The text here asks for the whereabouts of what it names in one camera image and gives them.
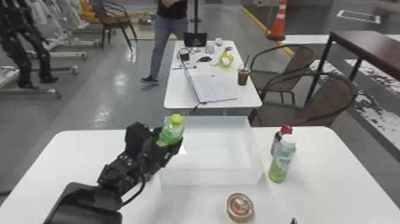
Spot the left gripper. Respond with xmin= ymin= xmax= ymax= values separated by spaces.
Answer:
xmin=140 ymin=126 xmax=184 ymax=180

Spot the clear box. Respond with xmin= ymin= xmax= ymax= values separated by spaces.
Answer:
xmin=158 ymin=115 xmax=265 ymax=189

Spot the white side table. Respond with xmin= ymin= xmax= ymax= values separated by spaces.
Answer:
xmin=163 ymin=39 xmax=264 ymax=117

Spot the white open notebook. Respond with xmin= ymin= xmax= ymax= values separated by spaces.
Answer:
xmin=183 ymin=67 xmax=239 ymax=104

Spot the black mug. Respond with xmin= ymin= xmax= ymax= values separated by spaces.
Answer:
xmin=177 ymin=47 xmax=192 ymax=62

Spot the red can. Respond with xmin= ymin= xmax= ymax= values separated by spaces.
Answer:
xmin=226 ymin=192 xmax=255 ymax=224

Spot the yellow tape roll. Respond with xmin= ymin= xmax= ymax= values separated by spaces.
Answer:
xmin=217 ymin=51 xmax=235 ymax=70

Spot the brown drink cup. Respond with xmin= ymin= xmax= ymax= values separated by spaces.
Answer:
xmin=237 ymin=55 xmax=252 ymax=87

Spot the black bag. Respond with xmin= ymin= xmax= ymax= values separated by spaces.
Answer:
xmin=183 ymin=32 xmax=208 ymax=48

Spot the person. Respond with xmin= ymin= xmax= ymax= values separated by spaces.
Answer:
xmin=140 ymin=0 xmax=190 ymax=84

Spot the green bottle with red cap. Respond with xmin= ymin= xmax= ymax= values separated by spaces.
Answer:
xmin=268 ymin=125 xmax=297 ymax=184

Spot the brown chair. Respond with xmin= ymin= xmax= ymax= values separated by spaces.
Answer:
xmin=249 ymin=43 xmax=317 ymax=106
xmin=248 ymin=71 xmax=359 ymax=127
xmin=90 ymin=0 xmax=139 ymax=51

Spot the orange cone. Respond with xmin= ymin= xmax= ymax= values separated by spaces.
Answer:
xmin=266 ymin=0 xmax=289 ymax=42

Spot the dark side table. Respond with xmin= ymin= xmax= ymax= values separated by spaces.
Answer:
xmin=304 ymin=30 xmax=400 ymax=106

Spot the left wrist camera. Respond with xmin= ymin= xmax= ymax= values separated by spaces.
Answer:
xmin=124 ymin=122 xmax=154 ymax=158

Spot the black cable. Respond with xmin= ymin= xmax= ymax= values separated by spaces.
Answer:
xmin=120 ymin=173 xmax=146 ymax=207

